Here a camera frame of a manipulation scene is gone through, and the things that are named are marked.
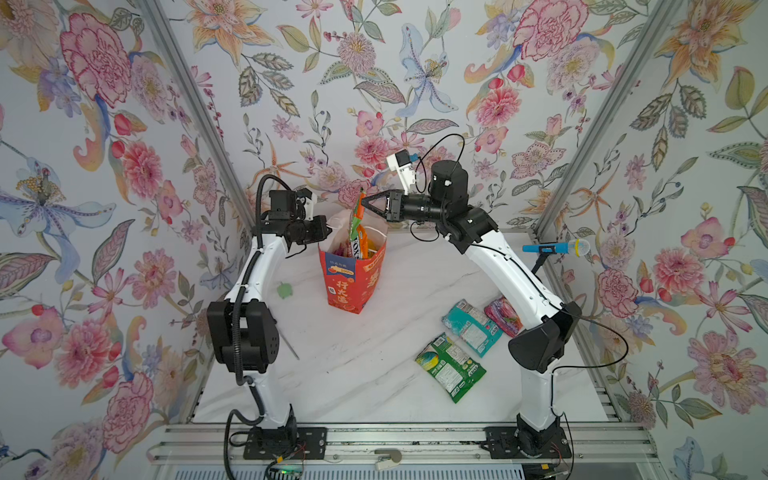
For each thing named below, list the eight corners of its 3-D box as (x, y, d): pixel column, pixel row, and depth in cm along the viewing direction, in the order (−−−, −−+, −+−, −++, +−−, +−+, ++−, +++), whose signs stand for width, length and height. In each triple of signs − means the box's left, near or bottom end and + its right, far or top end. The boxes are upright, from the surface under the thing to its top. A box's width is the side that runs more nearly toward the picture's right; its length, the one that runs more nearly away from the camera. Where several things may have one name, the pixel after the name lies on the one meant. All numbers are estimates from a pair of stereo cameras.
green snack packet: (455, 403, 82) (457, 401, 80) (413, 357, 90) (413, 354, 88) (484, 373, 87) (487, 370, 85) (441, 332, 95) (443, 328, 93)
